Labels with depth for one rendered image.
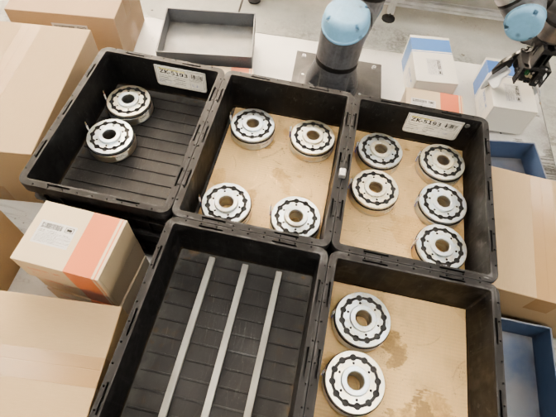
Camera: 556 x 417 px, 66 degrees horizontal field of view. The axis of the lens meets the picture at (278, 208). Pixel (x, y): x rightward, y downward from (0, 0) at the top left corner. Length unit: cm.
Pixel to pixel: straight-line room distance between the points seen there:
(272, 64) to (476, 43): 178
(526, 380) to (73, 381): 87
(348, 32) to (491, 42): 197
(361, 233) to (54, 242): 59
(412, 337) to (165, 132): 70
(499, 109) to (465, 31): 174
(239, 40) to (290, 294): 85
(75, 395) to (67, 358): 6
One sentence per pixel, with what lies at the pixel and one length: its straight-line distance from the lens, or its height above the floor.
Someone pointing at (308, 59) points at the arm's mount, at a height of 74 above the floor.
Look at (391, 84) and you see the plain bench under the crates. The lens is 142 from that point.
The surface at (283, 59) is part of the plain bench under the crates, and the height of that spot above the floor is 70.
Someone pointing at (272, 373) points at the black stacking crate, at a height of 83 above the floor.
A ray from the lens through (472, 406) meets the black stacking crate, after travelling 87.
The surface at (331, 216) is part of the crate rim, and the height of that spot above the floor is 93.
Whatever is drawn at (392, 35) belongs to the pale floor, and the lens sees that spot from 284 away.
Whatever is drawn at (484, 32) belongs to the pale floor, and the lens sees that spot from 309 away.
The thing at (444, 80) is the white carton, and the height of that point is 79.
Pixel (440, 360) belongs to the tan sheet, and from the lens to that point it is 87.
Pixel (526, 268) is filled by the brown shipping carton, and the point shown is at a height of 86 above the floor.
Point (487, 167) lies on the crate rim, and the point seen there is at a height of 93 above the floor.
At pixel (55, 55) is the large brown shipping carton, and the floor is 90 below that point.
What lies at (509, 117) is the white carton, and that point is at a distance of 137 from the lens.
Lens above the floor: 162
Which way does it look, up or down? 59 degrees down
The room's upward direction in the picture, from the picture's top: 6 degrees clockwise
